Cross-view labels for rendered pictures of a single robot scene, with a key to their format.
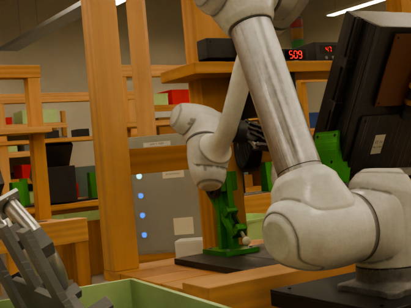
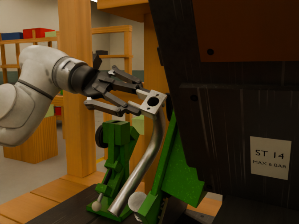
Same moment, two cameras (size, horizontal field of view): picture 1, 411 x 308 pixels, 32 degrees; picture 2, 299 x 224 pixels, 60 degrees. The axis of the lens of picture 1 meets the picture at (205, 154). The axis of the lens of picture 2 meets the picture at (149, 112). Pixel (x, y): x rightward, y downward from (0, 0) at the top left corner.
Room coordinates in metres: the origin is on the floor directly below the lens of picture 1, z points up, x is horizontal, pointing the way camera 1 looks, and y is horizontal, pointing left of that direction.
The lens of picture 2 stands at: (2.05, -0.77, 1.33)
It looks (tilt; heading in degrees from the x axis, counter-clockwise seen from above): 10 degrees down; 60
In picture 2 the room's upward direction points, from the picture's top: straight up
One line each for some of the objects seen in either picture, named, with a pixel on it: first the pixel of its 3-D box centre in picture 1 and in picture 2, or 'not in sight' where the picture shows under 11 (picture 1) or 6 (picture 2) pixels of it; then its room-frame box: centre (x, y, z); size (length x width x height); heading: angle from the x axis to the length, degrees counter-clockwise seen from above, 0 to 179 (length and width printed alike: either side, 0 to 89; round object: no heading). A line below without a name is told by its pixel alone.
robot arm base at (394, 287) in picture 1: (397, 274); not in sight; (1.62, -0.41, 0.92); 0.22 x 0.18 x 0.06; 121
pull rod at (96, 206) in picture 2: (243, 236); (99, 199); (2.28, -0.10, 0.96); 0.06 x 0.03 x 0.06; 30
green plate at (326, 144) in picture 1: (331, 162); (191, 156); (2.34, -0.41, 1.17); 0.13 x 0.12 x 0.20; 120
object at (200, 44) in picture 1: (220, 49); not in sight; (2.48, -0.08, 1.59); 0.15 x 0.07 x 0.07; 120
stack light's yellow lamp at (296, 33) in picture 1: (296, 34); not in sight; (2.75, -0.40, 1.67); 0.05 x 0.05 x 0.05
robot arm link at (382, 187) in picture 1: (381, 215); not in sight; (1.60, -0.39, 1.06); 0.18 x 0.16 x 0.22; 122
